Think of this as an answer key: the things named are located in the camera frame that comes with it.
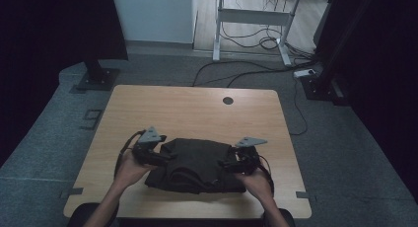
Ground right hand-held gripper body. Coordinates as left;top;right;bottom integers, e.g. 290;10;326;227
229;136;269;176

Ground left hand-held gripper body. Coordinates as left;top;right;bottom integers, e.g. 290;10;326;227
130;125;170;167

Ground black pleated skirt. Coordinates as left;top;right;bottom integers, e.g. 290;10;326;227
144;137;247;195

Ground person's left hand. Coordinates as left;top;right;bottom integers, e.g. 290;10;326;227
113;150;158;190

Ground person's right hand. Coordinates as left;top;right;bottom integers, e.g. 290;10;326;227
234;168;274;202

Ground dark floor socket box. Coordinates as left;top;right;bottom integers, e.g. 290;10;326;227
78;109;104;131

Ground grey floor tape strip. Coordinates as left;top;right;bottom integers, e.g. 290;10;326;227
295;190;318;203
58;187;85;199

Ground person's right leg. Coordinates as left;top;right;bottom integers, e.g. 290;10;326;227
262;207;297;227

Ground white power strip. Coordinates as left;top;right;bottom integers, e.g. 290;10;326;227
293;68;317;79

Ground black metal stand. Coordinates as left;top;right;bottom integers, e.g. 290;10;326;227
299;0;379;107

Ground dark curtain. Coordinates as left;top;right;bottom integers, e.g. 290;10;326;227
313;0;418;203
0;0;129;167

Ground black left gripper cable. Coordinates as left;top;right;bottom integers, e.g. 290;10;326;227
113;129;148;177

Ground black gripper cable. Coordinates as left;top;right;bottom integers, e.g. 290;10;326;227
113;129;148;177
256;154;276;195

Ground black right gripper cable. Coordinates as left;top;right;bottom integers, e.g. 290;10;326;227
256;154;276;195

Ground thin black floor cable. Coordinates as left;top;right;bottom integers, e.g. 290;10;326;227
289;78;310;136

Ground long black floor cable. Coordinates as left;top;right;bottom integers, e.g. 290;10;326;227
191;59;317;89

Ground black stand with base plate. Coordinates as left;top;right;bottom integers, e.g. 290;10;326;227
76;59;121;92

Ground black cable bundle under desk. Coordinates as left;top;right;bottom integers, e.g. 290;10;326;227
219;21;316;61

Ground white metal frame desk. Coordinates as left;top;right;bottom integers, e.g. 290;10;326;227
209;0;335;67

